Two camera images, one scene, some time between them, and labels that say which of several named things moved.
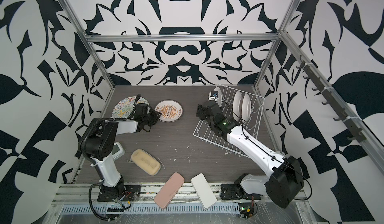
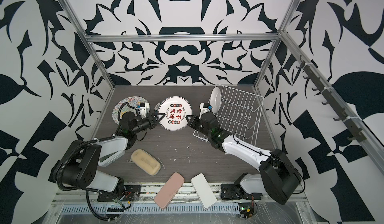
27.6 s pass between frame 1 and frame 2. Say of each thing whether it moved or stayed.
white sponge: stayed
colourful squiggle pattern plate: stayed
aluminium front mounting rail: stayed
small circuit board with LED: stayed
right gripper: moved
